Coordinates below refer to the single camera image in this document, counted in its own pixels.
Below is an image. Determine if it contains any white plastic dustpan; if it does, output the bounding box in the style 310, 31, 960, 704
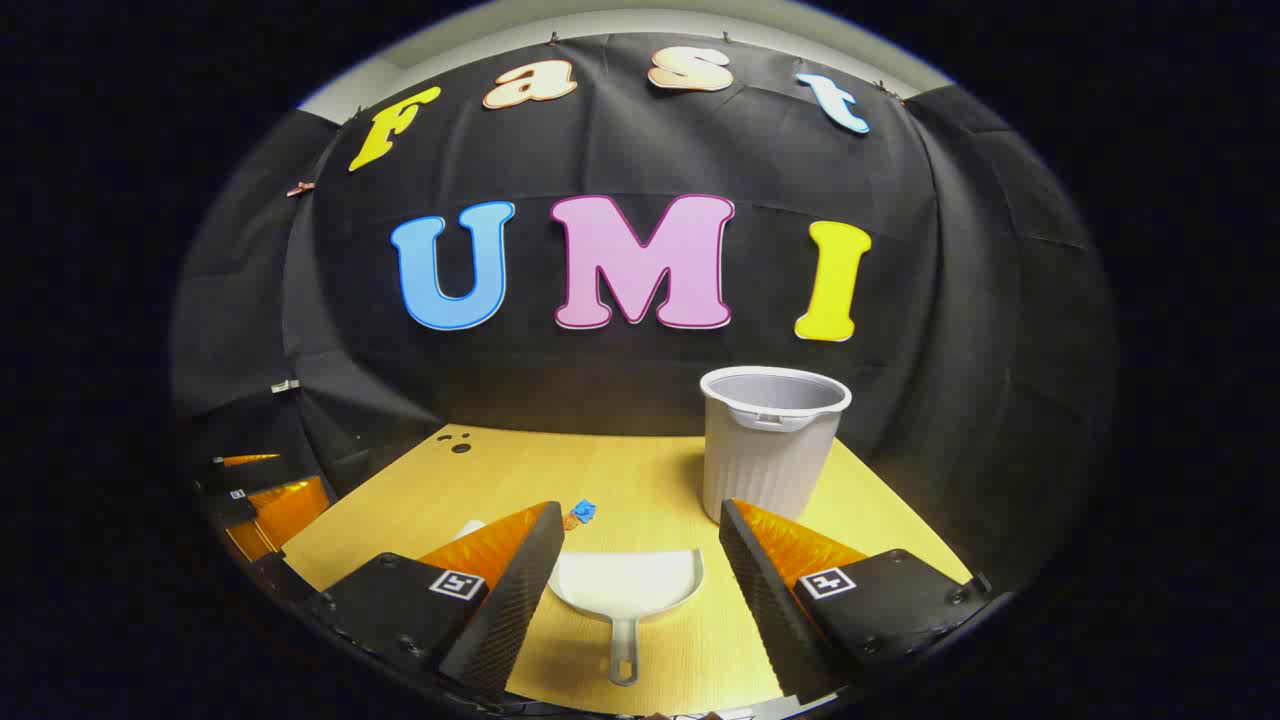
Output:
548, 548, 706, 688

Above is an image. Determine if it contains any white ribbed garbage bin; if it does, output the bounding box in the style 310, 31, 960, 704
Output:
699, 366, 853, 526

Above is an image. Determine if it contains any black backdrop cloth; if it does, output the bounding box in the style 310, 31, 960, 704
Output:
170, 30, 1116, 591

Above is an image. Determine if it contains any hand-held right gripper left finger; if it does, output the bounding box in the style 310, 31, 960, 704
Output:
310, 500, 567, 701

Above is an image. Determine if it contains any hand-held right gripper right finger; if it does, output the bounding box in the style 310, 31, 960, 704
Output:
718, 498, 993, 706

